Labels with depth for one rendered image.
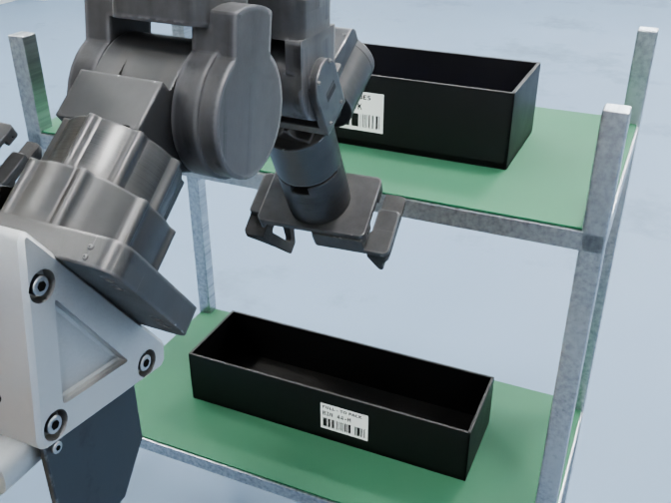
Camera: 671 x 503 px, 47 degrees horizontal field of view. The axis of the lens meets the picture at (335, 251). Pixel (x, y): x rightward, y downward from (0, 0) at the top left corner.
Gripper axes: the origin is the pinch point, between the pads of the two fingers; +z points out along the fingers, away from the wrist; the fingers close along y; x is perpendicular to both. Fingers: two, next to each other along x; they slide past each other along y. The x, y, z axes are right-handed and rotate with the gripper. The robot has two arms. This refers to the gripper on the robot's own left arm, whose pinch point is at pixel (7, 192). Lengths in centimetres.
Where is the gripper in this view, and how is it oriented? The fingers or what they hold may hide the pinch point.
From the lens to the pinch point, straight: 100.2
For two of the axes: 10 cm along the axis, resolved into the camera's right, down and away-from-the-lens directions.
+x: -4.0, 7.9, -4.7
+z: 2.1, 5.8, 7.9
